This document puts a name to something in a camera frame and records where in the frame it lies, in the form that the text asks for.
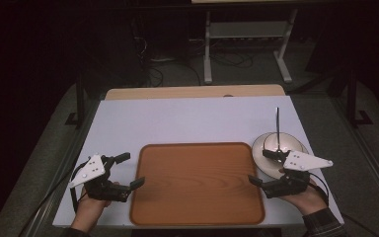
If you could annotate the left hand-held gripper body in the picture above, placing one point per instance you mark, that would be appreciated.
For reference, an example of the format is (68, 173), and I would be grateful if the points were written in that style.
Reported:
(107, 191)

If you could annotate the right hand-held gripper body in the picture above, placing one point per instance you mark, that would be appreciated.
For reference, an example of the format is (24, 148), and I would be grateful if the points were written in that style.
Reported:
(304, 161)

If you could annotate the white bowl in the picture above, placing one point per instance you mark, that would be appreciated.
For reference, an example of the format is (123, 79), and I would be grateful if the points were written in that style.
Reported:
(288, 142)

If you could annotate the black chopstick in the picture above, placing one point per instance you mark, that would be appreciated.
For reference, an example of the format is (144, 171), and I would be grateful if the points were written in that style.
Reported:
(278, 128)

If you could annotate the person's left hand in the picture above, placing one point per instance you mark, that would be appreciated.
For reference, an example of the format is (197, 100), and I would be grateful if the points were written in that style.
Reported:
(87, 212)

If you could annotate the person's right hand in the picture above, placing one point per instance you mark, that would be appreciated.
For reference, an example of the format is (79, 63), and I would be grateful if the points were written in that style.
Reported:
(309, 201)

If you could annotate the white plate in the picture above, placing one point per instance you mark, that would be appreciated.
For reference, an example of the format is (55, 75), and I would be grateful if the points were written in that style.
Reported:
(269, 166)

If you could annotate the brown wooden tray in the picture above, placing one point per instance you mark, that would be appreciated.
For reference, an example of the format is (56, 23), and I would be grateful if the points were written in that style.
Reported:
(197, 184)

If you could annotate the black metal stand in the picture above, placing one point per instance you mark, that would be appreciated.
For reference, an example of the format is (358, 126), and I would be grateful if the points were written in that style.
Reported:
(353, 105)
(80, 105)

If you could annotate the white metal stand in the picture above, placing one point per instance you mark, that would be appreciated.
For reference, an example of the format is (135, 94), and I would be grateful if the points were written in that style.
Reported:
(246, 30)

